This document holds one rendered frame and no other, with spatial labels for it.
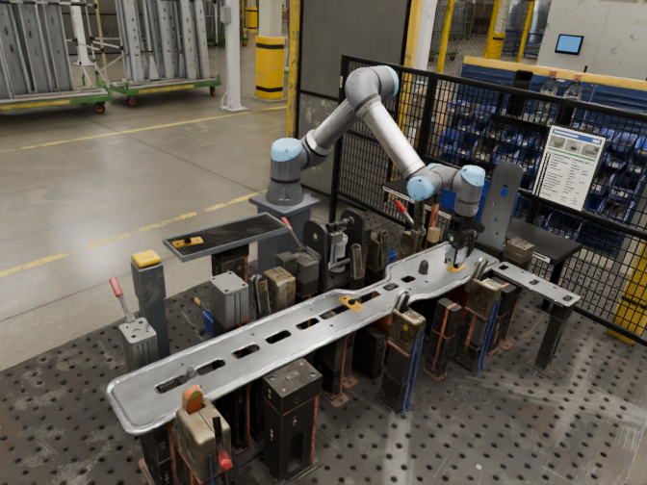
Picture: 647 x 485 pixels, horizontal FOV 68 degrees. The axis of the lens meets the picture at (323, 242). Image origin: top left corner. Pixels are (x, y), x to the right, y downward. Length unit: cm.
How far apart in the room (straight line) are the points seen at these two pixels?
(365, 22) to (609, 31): 485
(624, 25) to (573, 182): 620
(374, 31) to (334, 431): 312
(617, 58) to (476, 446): 713
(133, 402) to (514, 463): 104
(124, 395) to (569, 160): 173
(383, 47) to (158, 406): 325
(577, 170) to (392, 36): 217
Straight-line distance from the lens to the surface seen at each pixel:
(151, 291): 143
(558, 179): 213
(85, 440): 158
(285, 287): 143
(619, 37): 822
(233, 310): 136
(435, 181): 154
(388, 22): 391
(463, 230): 167
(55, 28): 839
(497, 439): 162
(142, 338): 128
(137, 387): 124
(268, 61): 920
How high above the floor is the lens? 184
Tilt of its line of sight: 27 degrees down
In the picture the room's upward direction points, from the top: 4 degrees clockwise
